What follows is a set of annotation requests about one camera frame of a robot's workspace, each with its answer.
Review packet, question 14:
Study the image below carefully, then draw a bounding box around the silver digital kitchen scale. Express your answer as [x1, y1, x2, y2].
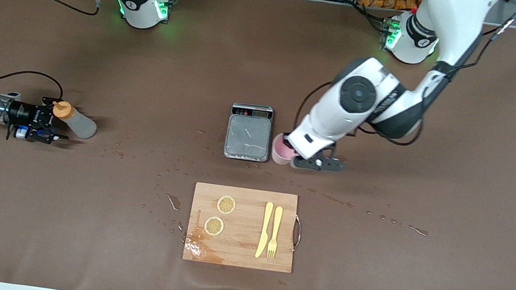
[223, 101, 276, 164]

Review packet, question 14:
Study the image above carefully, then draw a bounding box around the yellow plastic fork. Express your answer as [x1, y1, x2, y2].
[266, 205, 284, 260]

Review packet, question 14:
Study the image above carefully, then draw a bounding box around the yellow plastic knife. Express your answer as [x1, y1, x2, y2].
[254, 200, 275, 260]

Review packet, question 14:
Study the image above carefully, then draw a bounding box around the clear sauce bottle orange cap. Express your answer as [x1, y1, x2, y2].
[48, 100, 101, 141]

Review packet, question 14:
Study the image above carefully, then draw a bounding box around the wooden cutting board metal handle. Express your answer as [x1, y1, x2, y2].
[182, 180, 307, 276]

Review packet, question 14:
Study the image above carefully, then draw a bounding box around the pink plastic cup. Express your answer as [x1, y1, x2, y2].
[269, 131, 299, 167]

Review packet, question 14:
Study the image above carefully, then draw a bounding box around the lemon slice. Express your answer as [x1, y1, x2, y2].
[216, 194, 238, 216]
[203, 215, 226, 237]

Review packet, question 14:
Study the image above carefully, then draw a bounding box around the brown table cover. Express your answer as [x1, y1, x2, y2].
[0, 0, 516, 290]

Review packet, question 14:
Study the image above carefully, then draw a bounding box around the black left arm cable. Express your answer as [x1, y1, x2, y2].
[293, 0, 516, 162]

